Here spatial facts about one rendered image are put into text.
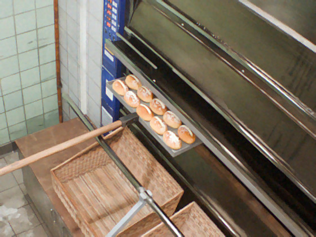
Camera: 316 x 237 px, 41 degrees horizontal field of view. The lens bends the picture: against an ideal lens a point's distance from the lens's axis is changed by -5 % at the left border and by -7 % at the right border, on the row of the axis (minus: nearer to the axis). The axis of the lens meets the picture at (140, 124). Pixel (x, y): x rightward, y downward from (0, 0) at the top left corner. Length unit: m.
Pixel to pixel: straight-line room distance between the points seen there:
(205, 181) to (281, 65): 0.81
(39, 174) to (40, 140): 0.27
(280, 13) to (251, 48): 0.18
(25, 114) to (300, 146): 2.33
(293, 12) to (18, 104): 2.36
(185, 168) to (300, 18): 1.05
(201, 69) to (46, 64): 1.64
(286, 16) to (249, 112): 0.42
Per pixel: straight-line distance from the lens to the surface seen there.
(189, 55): 1.85
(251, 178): 1.55
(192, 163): 2.11
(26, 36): 3.02
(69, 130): 2.86
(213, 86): 1.76
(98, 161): 2.58
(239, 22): 1.58
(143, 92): 2.12
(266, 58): 1.50
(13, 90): 3.22
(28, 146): 2.78
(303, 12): 1.38
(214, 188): 2.04
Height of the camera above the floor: 2.55
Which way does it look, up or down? 43 degrees down
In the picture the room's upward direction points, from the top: 5 degrees clockwise
